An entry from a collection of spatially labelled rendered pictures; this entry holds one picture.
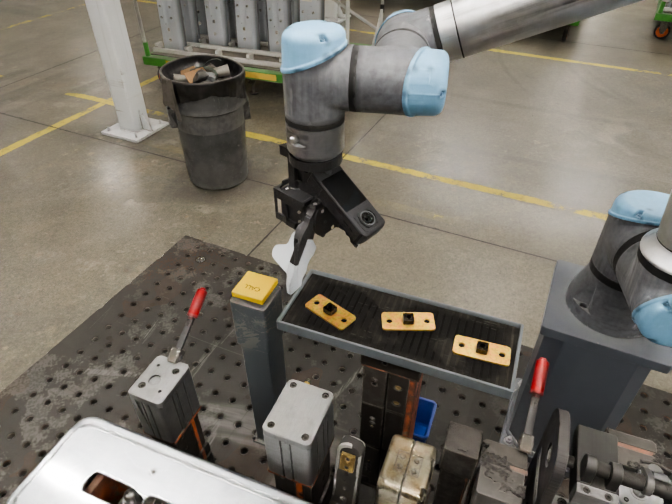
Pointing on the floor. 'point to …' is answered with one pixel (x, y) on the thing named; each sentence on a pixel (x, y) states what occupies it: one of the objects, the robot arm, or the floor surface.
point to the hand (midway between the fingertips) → (328, 272)
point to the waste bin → (209, 117)
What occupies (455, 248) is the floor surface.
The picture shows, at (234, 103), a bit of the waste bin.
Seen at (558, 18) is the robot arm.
